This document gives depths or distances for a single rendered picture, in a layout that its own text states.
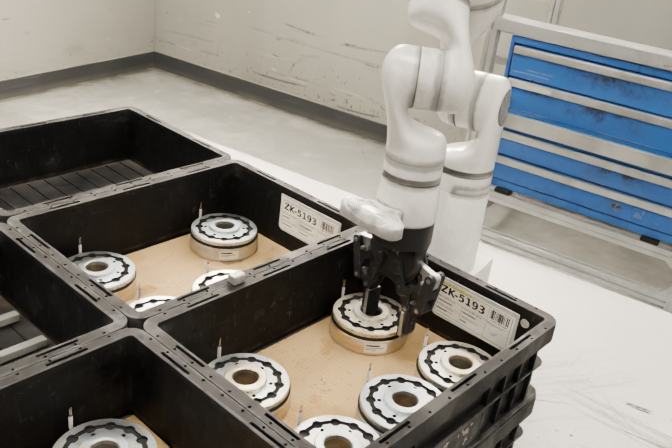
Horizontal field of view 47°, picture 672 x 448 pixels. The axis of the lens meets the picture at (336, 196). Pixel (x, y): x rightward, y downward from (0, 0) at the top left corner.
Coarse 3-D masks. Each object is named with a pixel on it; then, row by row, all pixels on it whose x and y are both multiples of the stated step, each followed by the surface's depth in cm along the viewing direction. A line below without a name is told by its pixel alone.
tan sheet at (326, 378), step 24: (312, 336) 103; (408, 336) 105; (432, 336) 106; (288, 360) 97; (312, 360) 98; (336, 360) 98; (360, 360) 99; (384, 360) 100; (408, 360) 100; (312, 384) 94; (336, 384) 94; (360, 384) 95; (288, 408) 89; (312, 408) 90; (336, 408) 90
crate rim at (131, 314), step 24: (216, 168) 125; (120, 192) 112; (288, 192) 120; (24, 216) 102; (336, 216) 114; (336, 240) 106; (72, 264) 93; (264, 264) 98; (96, 288) 89; (216, 288) 92; (144, 312) 86
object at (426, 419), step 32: (320, 256) 102; (224, 288) 92; (480, 288) 100; (160, 320) 85; (544, 320) 94; (512, 352) 87; (224, 384) 76; (480, 384) 82; (256, 416) 73; (416, 416) 75; (448, 416) 79
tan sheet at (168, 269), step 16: (176, 240) 122; (128, 256) 116; (144, 256) 116; (160, 256) 117; (176, 256) 117; (192, 256) 118; (256, 256) 120; (272, 256) 121; (144, 272) 112; (160, 272) 113; (176, 272) 113; (192, 272) 114; (144, 288) 108; (160, 288) 109; (176, 288) 109; (128, 304) 104
